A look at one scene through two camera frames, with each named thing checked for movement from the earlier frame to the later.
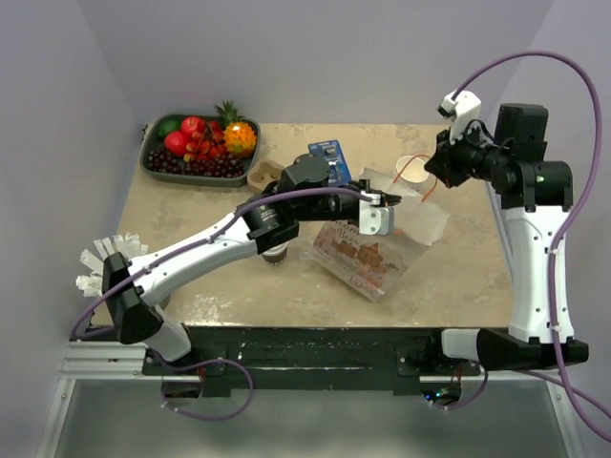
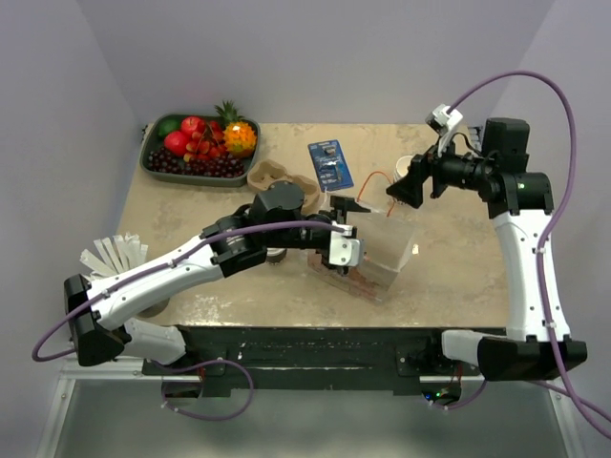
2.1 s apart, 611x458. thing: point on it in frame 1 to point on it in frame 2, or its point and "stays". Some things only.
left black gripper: [365, 185] to [340, 214]
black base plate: [309, 360] stays
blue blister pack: [332, 152] stays
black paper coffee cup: [277, 255] stays
